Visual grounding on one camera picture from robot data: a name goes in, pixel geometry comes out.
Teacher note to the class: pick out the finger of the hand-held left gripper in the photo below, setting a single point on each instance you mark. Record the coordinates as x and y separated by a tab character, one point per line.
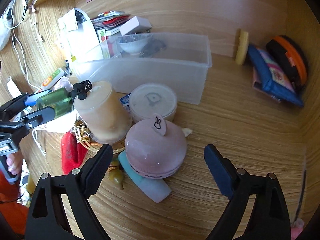
30	101
41	116

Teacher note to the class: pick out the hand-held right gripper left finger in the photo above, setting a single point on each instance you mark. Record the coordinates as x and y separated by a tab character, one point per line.
100	166

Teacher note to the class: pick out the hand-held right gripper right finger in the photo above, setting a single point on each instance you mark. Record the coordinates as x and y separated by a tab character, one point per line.
217	172

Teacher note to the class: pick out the dark green plastic bottle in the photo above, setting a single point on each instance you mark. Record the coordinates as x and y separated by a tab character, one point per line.
57	102

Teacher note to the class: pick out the round container with logo lid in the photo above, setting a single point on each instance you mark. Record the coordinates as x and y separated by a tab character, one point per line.
152	100

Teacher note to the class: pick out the clear plastic storage box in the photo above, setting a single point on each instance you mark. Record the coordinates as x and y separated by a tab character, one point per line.
175	67

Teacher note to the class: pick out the wooden desktop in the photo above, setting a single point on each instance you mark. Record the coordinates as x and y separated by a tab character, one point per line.
237	135

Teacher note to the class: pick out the person's left hand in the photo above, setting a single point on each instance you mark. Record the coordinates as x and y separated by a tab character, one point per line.
15	166

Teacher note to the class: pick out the olive green charm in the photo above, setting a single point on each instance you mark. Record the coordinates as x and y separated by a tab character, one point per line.
117	177

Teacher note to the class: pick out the red pouch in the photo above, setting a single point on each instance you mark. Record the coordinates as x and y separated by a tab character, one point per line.
72	155

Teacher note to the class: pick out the white tube orange green label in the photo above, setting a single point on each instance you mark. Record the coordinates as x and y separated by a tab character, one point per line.
52	78

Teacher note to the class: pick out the gold ornament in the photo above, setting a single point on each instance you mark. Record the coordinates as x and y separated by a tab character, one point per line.
81	132

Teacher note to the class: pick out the black hair claw clip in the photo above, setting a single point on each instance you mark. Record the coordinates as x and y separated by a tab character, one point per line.
82	89

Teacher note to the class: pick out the tall clear cup beige contents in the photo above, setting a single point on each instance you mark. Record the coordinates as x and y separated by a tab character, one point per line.
105	116

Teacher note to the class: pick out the pink round case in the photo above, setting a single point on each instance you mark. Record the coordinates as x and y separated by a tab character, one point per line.
155	150

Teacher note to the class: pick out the light blue cylinder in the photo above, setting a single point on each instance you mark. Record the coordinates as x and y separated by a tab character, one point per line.
152	191

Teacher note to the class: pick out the orange clothing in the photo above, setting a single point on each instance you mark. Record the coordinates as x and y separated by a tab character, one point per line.
10	212

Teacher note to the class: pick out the small blue box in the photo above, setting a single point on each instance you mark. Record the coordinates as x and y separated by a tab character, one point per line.
124	102

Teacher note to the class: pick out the white printed paper sheet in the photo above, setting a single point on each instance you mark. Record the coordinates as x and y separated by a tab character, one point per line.
82	37

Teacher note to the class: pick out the fruit sticker sheet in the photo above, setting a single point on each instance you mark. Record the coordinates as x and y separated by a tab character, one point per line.
102	36

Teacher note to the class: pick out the blue fabric pouch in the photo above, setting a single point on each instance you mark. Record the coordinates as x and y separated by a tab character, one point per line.
262	75

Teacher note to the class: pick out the stack of books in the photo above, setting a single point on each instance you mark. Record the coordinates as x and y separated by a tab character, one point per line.
110	20

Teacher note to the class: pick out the white ceramic bowl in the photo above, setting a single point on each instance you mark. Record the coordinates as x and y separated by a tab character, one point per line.
133	45

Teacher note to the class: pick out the yellow sponge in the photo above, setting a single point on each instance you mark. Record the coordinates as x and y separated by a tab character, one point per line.
242	47

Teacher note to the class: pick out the small white box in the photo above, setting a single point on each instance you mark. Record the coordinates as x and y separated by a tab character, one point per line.
135	25

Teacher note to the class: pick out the orange black round case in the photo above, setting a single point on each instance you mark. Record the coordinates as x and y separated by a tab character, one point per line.
287	57

